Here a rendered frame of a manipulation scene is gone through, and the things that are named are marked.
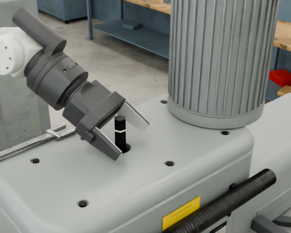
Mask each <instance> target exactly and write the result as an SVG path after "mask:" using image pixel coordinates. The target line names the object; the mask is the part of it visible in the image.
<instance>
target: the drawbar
mask: <svg viewBox="0 0 291 233"><path fill-rule="evenodd" d="M114 119H115V130H118V131H122V130H125V129H126V118H125V116H121V115H118V116H115V117H114ZM115 145H116V146H117V147H118V148H119V149H120V150H121V151H122V153H126V131H124V132H121V133H119V132H115Z"/></svg>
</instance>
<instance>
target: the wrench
mask: <svg viewBox="0 0 291 233"><path fill-rule="evenodd" d="M65 128H66V124H65V123H62V124H59V125H57V126H54V127H52V128H50V129H48V130H46V131H45V132H46V133H45V134H43V135H41V136H38V137H36V138H33V139H31V140H28V141H25V142H23V143H20V144H18V145H16V146H13V147H11V148H8V149H6V150H3V151H1V152H0V161H3V160H5V159H8V158H10V157H12V156H14V155H17V154H19V153H22V152H24V151H27V150H29V149H31V148H34V147H36V146H39V145H41V144H44V143H46V142H48V141H51V140H53V139H55V140H56V141H59V140H61V139H65V138H67V137H69V136H72V135H74V134H76V132H75V130H74V129H70V130H68V131H65V132H63V133H60V134H58V133H56V132H58V131H60V130H63V129H65Z"/></svg>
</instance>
